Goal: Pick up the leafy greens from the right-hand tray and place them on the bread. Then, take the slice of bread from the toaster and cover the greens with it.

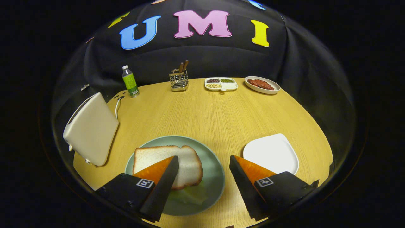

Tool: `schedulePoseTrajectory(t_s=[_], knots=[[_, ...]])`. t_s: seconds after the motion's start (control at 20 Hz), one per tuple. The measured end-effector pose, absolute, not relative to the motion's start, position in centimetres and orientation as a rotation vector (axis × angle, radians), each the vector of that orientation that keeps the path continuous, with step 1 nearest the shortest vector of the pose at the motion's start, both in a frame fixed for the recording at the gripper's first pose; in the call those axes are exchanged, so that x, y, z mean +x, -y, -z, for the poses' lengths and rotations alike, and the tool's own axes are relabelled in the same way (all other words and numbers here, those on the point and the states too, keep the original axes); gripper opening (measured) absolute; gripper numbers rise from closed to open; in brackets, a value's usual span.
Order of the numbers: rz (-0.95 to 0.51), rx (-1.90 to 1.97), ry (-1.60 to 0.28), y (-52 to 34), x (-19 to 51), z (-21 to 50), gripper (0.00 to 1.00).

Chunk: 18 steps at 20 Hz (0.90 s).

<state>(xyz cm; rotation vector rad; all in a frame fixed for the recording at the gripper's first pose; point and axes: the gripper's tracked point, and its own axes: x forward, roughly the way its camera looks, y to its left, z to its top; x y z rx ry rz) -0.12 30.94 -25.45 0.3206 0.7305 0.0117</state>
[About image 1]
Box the white toaster cable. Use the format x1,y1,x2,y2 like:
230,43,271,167
115,96,124,119

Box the black backdrop cloth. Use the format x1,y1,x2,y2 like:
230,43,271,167
52,0,356,152

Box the green label plastic bottle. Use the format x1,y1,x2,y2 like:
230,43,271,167
122,65,140,98

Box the brown meat slice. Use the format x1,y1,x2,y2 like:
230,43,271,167
247,79,275,91

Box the green lettuce leaf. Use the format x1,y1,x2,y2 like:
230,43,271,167
168,185,208,206

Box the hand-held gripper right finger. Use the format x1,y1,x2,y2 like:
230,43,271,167
229,155,319,221

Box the white round plate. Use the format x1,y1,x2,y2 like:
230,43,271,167
244,76,281,95

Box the white toaster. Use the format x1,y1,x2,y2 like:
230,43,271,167
63,92,119,167

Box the metal wire utensil holder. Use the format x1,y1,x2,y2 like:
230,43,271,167
169,69,189,92

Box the white bread slice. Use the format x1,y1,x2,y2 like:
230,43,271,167
132,145,203,190

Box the white divided dish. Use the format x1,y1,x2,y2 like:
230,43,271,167
204,77,239,92

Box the white square plate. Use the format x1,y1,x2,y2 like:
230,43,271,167
243,133,299,175

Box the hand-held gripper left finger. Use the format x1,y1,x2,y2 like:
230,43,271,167
95,155,180,223

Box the light green round plate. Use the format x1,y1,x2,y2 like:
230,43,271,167
125,136,226,217

